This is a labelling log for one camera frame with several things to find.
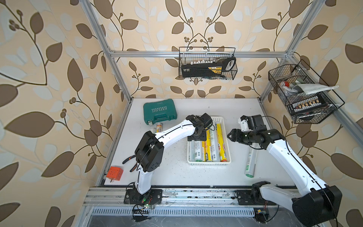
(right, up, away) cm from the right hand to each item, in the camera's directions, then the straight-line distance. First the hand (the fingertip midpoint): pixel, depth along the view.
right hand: (232, 136), depth 80 cm
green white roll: (+12, -16, +3) cm, 20 cm away
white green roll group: (-9, -6, +11) cm, 15 cm away
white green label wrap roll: (-19, -9, +3) cm, 22 cm away
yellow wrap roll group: (-15, -10, +8) cm, 20 cm away
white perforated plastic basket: (-5, +9, +19) cm, 22 cm away
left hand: (-17, -3, +5) cm, 18 cm away
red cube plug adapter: (-67, -21, -1) cm, 70 cm away
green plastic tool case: (-47, +15, +28) cm, 56 cm away
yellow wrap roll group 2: (-13, -13, +6) cm, 20 cm away
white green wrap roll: (-23, -10, +7) cm, 26 cm away
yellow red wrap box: (-3, -10, +9) cm, 14 cm away
